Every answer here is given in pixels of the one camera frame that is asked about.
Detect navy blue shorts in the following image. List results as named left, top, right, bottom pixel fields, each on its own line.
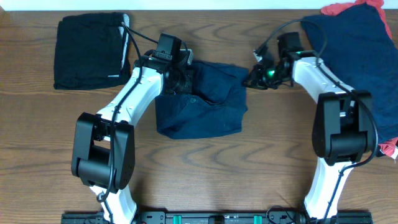
left=155, top=60, right=249, bottom=139

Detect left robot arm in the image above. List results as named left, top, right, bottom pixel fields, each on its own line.
left=71, top=33, right=195, bottom=223

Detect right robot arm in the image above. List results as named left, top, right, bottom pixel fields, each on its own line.
left=244, top=32, right=378, bottom=223

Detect folded black garment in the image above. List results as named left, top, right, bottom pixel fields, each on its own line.
left=53, top=12, right=131, bottom=90

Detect navy blue garment in pile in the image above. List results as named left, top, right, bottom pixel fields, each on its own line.
left=302, top=4, right=397, bottom=142

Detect red garment in pile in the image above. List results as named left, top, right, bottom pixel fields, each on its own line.
left=320, top=0, right=397, bottom=159

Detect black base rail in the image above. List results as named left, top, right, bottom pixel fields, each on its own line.
left=60, top=210, right=374, bottom=224

